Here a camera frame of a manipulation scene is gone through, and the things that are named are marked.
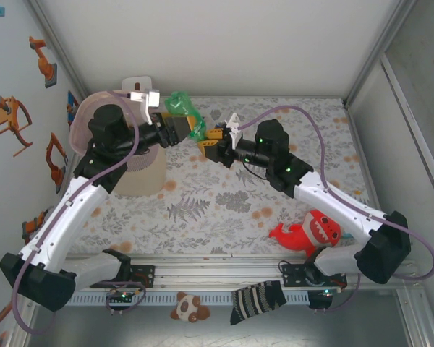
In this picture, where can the crushed green plastic bottle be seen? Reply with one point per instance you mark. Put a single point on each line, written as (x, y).
(179, 105)

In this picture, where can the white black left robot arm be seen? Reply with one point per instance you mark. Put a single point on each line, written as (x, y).
(65, 217)

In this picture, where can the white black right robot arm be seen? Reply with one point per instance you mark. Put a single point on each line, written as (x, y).
(340, 202)

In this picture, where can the beige ribbed waste bin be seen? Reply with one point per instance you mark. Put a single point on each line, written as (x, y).
(144, 180)

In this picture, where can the red shark plush toy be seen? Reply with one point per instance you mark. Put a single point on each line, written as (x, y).
(311, 231)

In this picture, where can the brown white panda plush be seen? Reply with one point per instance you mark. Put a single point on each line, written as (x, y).
(188, 307)

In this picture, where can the black striped sock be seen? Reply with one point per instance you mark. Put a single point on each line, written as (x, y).
(257, 301)

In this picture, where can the small circuit board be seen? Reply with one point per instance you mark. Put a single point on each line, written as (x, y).
(327, 291)
(123, 295)

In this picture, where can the blue orange wall sticker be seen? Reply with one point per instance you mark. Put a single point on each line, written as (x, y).
(71, 105)

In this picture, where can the aluminium frame post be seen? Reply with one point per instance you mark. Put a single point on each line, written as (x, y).
(379, 47)
(58, 47)

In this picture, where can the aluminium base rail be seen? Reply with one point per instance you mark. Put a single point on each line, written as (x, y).
(217, 271)

